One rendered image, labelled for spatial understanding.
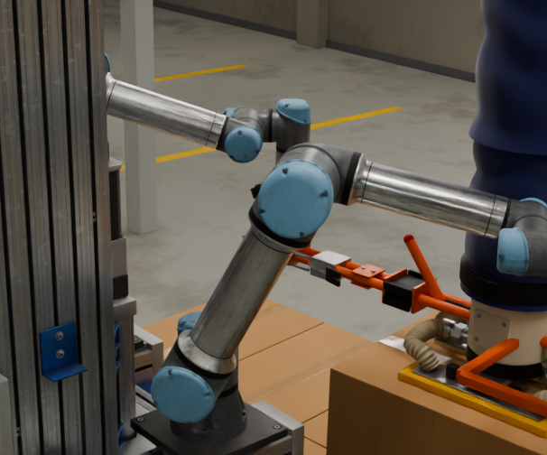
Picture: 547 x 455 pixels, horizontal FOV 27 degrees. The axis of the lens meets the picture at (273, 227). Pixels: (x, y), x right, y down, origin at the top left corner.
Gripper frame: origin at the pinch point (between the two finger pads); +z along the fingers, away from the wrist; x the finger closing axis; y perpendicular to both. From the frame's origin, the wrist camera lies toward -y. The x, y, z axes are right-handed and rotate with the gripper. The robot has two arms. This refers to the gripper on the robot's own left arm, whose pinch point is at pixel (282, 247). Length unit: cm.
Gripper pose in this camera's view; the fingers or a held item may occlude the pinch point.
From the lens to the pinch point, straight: 262.6
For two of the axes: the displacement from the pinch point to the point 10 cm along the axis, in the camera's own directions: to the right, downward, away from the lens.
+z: -0.2, 9.3, 3.6
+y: 7.6, 2.5, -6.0
